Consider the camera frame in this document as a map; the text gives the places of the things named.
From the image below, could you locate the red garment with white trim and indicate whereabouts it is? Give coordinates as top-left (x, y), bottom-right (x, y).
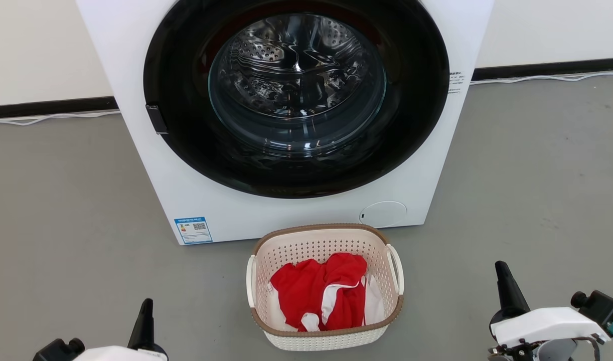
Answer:
top-left (270, 253), bottom-right (368, 332)

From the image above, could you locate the black baseboard strip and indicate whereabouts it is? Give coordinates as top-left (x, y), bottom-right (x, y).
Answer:
top-left (472, 57), bottom-right (613, 81)
top-left (0, 96), bottom-right (119, 119)

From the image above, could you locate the white front-load washing machine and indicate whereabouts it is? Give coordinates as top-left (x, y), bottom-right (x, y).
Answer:
top-left (76, 0), bottom-right (495, 246)

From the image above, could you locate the small printed text label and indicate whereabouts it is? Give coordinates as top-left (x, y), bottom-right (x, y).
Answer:
top-left (447, 71), bottom-right (467, 95)

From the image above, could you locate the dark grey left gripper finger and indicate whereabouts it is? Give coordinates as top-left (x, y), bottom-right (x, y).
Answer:
top-left (127, 298), bottom-right (155, 350)

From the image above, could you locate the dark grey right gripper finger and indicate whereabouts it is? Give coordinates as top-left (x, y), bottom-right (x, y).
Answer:
top-left (495, 261), bottom-right (530, 316)

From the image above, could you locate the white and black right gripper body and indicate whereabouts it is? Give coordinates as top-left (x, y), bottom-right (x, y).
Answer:
top-left (490, 307), bottom-right (610, 347)

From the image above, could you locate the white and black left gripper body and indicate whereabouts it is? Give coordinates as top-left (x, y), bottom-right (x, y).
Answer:
top-left (71, 345), bottom-right (169, 361)

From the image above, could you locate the blue energy label sticker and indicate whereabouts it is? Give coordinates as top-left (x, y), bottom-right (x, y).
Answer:
top-left (174, 217), bottom-right (213, 245)

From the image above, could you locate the cream plastic laundry basket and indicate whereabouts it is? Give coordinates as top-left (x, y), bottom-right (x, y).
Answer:
top-left (246, 224), bottom-right (404, 351)

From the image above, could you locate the black round washer door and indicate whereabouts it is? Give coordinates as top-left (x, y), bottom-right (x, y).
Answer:
top-left (143, 0), bottom-right (450, 199)

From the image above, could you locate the white floor cable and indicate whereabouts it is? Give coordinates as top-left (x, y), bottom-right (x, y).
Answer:
top-left (0, 110), bottom-right (121, 126)
top-left (469, 70), bottom-right (613, 86)

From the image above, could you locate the round white filter cover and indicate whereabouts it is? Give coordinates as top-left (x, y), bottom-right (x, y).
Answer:
top-left (360, 201), bottom-right (407, 227)

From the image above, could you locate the black washer door latch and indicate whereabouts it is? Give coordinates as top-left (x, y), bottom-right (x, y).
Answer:
top-left (145, 104), bottom-right (169, 135)

